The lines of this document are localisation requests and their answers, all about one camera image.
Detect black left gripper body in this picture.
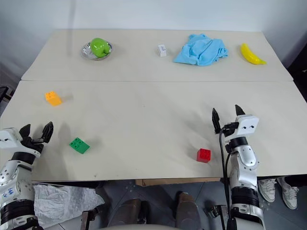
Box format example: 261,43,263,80
20,136,46,154

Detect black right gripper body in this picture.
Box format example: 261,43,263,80
222,121,239,139

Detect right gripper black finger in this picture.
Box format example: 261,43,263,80
234,104,246,117
211,107,223,134

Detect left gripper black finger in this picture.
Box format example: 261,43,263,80
19,124,32,142
40,121,54,144

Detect orange toy brick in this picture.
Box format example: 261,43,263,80
44,91,63,107

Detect green toy brick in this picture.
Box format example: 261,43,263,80
69,137,91,154

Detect red toy brick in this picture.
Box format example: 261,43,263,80
196,148,212,163

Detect black object beside table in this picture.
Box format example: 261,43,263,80
0,85,13,103

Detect yellow toy banana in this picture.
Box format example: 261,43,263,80
240,43,267,65

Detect crumpled white plastic sheet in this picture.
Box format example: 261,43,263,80
33,184,106,228

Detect white sneaker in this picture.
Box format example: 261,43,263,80
277,176,300,211
258,177,277,203

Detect light blue cloth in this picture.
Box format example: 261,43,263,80
173,34,230,67

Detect dark furniture beside table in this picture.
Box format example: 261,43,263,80
286,42,307,104

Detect silver metal bowl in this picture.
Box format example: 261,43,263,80
80,41,114,61

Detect small white printed box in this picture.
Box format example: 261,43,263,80
157,44,168,58

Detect dark brown rounded shape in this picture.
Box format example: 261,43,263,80
110,198,151,228
175,191,201,228

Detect green toy bell pepper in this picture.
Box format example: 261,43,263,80
90,37,110,58

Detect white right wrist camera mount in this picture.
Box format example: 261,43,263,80
234,114,260,138

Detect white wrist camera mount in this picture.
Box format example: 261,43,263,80
234,114,260,138
0,127,23,150

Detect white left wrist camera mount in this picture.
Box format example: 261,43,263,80
0,127,23,150

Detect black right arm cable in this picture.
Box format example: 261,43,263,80
218,125,238,230

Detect metal table leg bracket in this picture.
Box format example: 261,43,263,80
204,204,230,230
80,207,103,230

